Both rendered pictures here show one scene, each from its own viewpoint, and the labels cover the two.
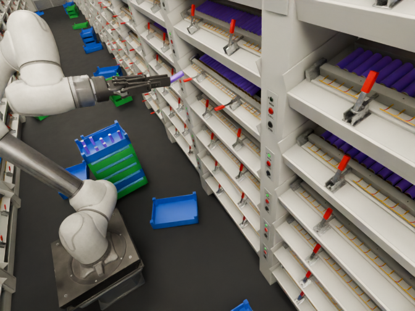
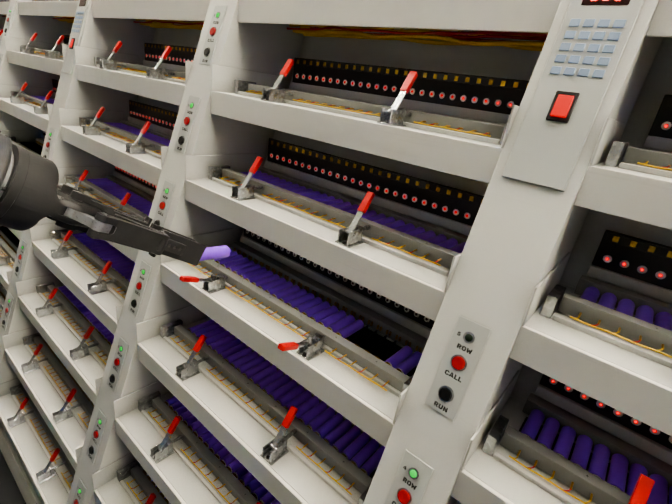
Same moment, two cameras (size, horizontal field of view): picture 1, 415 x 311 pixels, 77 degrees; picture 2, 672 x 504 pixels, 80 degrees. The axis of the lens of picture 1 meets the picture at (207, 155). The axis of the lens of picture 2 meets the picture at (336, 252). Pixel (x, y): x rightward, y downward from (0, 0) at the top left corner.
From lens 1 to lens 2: 44 cm
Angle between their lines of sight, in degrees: 47
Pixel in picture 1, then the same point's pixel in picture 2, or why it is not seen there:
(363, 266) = not seen: outside the picture
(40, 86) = not seen: outside the picture
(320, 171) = not seen: outside the picture
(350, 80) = (639, 324)
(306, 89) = (555, 328)
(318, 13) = (639, 198)
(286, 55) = (542, 255)
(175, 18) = (195, 169)
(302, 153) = (502, 471)
